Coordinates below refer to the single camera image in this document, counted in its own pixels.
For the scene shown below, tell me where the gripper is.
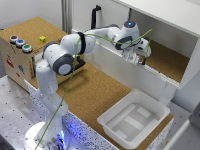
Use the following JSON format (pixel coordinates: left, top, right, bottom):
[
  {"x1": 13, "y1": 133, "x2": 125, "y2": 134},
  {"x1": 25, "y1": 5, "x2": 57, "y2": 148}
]
[{"x1": 130, "y1": 38, "x2": 152, "y2": 59}]

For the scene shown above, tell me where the white cabinet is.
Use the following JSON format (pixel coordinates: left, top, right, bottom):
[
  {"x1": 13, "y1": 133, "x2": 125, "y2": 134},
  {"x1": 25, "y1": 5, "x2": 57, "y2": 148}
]
[{"x1": 71, "y1": 0, "x2": 200, "y2": 108}]

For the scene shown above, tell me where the white sliding door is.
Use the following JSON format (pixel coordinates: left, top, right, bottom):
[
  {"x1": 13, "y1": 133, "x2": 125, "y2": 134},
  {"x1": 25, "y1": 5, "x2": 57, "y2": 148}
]
[{"x1": 71, "y1": 0, "x2": 132, "y2": 46}]

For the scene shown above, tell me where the white plastic box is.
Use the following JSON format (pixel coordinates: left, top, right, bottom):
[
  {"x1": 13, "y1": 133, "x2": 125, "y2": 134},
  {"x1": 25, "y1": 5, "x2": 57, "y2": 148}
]
[{"x1": 96, "y1": 88, "x2": 172, "y2": 150}]

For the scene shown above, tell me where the yellow block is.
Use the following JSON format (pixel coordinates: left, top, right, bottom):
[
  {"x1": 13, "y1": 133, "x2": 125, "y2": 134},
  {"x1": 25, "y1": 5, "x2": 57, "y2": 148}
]
[{"x1": 39, "y1": 35, "x2": 47, "y2": 43}]

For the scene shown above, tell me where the wooden drawer box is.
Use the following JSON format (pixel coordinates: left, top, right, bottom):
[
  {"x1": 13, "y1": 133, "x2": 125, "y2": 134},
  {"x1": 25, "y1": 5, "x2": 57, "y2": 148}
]
[{"x1": 0, "y1": 16, "x2": 85, "y2": 92}]

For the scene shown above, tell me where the green button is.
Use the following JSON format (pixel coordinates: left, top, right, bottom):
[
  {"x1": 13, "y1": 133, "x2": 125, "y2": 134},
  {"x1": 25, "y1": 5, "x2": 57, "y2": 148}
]
[{"x1": 21, "y1": 43, "x2": 34, "y2": 54}]

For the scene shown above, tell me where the blue button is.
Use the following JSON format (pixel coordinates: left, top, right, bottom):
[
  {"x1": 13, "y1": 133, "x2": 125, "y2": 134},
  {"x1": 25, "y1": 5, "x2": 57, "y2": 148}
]
[{"x1": 15, "y1": 38, "x2": 26, "y2": 49}]

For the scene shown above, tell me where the red button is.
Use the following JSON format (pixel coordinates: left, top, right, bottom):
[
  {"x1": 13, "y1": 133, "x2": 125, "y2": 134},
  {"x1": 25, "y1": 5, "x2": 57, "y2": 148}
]
[{"x1": 9, "y1": 34, "x2": 20, "y2": 45}]

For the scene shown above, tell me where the black door handle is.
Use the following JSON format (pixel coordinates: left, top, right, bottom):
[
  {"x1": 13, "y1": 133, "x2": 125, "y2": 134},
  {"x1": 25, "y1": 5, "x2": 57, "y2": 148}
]
[{"x1": 90, "y1": 4, "x2": 103, "y2": 31}]

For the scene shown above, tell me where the black drawer handle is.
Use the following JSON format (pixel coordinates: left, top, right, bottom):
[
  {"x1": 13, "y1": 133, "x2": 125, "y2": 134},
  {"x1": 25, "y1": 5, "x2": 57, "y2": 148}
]
[{"x1": 76, "y1": 55, "x2": 85, "y2": 69}]

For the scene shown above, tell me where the green cable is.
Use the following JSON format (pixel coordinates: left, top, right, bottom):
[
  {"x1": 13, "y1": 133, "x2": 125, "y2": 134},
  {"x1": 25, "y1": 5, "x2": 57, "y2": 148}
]
[{"x1": 34, "y1": 28, "x2": 154, "y2": 150}]

